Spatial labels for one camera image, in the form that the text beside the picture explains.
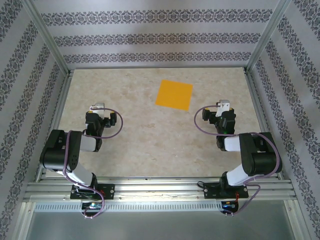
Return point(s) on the orange cloth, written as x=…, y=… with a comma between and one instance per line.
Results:
x=174, y=95

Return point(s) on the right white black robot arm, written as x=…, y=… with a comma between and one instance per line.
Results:
x=262, y=160

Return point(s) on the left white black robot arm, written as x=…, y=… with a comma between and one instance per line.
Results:
x=53, y=152

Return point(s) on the small circuit board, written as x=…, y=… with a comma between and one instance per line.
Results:
x=92, y=205
x=228, y=205

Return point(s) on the grey metal panel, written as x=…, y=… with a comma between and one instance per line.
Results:
x=160, y=225

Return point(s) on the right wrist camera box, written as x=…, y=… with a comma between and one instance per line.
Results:
x=223, y=105

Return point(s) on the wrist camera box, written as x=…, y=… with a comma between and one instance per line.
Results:
x=223, y=105
x=98, y=106

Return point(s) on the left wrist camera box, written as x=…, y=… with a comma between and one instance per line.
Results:
x=98, y=106

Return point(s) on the aluminium side rail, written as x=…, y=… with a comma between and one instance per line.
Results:
x=260, y=110
x=56, y=120

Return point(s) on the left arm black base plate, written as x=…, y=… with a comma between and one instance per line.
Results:
x=108, y=191

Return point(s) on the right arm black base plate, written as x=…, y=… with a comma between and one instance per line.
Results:
x=212, y=192

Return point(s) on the aluminium corner post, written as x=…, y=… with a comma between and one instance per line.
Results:
x=47, y=37
x=267, y=37

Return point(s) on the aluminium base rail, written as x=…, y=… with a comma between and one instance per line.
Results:
x=160, y=191

